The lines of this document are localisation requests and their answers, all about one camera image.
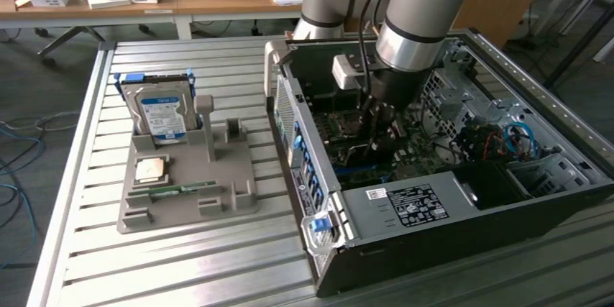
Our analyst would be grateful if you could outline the grey floor cable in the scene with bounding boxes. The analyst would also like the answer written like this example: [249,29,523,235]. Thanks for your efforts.
[0,110,79,132]

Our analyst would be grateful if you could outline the grey power supply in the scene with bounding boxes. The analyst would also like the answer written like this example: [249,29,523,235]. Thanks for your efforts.
[340,172,480,242]

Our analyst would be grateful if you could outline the metal CPU socket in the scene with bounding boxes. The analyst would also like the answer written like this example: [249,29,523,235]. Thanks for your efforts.
[329,111,369,139]

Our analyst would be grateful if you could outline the black plastic shroud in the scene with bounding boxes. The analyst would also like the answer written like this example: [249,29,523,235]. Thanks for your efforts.
[452,162,533,211]

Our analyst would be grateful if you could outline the silver CPU chip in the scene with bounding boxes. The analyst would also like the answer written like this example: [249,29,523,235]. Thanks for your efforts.
[133,157,166,183]

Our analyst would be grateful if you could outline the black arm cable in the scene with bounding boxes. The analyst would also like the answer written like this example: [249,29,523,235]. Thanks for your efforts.
[352,0,386,98]

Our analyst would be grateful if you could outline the blue plastic case latch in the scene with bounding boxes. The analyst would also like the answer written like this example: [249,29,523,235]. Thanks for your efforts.
[308,215,332,233]

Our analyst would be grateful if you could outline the grey plastic parts rack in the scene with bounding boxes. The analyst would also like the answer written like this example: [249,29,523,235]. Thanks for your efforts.
[116,94,262,236]

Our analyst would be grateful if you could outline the green Nvidia graphics card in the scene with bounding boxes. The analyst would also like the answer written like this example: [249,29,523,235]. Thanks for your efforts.
[332,139,398,170]

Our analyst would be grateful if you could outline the green motherboard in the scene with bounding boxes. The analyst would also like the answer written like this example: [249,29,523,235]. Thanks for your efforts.
[308,94,456,191]

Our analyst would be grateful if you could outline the blue expansion slot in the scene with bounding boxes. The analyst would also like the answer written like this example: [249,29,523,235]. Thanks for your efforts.
[334,165,380,175]

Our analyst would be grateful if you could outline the small metal disk bay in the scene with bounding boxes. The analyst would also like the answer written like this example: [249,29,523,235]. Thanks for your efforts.
[505,153,591,198]

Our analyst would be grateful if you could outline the black and grey PC case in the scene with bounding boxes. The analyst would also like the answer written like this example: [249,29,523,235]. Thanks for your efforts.
[264,28,614,299]

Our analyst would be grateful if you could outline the perforated metal disk bay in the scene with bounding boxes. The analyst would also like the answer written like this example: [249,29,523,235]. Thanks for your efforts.
[420,46,504,150]

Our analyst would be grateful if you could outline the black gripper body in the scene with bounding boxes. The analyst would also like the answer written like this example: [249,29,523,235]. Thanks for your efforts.
[366,68,428,111]

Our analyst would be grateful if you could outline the hard disk with blue carrier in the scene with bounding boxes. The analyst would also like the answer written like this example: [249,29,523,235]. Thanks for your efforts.
[113,68,200,145]

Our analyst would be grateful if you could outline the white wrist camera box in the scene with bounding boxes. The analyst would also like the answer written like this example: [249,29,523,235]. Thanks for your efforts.
[332,54,373,91]

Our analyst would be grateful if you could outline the red wire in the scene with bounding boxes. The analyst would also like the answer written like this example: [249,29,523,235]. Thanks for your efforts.
[480,130,496,161]

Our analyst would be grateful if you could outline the green RAM stick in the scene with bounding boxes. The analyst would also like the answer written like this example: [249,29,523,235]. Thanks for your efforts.
[128,180,217,197]

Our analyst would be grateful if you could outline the blue data wire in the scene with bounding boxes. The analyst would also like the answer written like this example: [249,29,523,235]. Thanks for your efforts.
[500,122,541,160]

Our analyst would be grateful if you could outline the blue floor cable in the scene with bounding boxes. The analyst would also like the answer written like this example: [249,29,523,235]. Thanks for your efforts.
[0,119,46,270]

